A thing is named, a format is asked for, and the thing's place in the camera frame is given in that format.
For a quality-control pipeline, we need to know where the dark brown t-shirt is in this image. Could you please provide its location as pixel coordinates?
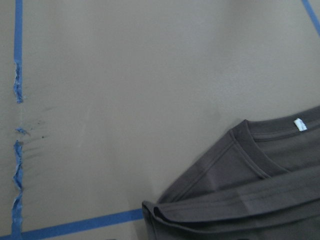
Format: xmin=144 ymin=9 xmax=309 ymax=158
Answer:
xmin=142 ymin=107 xmax=320 ymax=240

